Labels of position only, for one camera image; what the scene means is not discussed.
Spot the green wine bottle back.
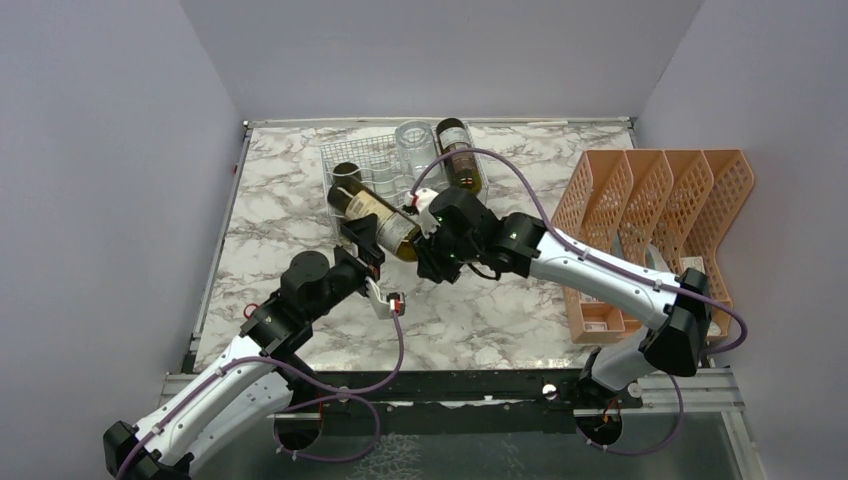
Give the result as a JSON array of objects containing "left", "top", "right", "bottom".
[{"left": 327, "top": 176, "right": 420, "bottom": 262}]

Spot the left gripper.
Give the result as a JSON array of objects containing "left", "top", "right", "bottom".
[{"left": 307, "top": 213, "right": 386, "bottom": 323}]

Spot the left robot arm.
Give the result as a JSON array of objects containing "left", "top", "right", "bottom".
[{"left": 103, "top": 214, "right": 403, "bottom": 479}]

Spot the green wine bottle front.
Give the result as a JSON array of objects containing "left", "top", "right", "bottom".
[{"left": 331, "top": 162, "right": 362, "bottom": 186}]

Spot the black front mounting rail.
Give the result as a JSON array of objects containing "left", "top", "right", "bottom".
[{"left": 231, "top": 367, "right": 743, "bottom": 439}]

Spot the white label card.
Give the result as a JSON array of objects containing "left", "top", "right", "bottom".
[{"left": 680, "top": 256, "right": 706, "bottom": 275}]

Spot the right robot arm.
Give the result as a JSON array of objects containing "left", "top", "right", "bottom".
[{"left": 406, "top": 187, "right": 711, "bottom": 407}]

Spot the orange plastic file organizer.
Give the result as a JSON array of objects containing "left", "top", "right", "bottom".
[{"left": 552, "top": 149, "right": 755, "bottom": 306}]

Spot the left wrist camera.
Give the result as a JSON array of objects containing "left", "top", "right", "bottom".
[{"left": 366, "top": 278, "right": 406, "bottom": 320}]

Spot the white wire wine rack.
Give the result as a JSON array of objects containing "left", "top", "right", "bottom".
[{"left": 320, "top": 120, "right": 489, "bottom": 208}]

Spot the clear bottle silver cap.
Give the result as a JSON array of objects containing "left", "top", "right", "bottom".
[{"left": 394, "top": 120, "right": 439, "bottom": 189}]

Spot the red capped small bottle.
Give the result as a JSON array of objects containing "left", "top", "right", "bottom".
[{"left": 243, "top": 303, "right": 260, "bottom": 320}]

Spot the blue white tape dispenser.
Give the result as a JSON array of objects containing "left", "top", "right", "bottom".
[{"left": 645, "top": 244, "right": 671, "bottom": 272}]

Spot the green wine bottle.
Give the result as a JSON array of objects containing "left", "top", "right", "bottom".
[
  {"left": 327, "top": 176, "right": 420, "bottom": 262},
  {"left": 435, "top": 118, "right": 482, "bottom": 195},
  {"left": 331, "top": 162, "right": 362, "bottom": 186}
]

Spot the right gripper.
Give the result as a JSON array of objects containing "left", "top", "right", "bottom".
[{"left": 409, "top": 216, "right": 481, "bottom": 283}]

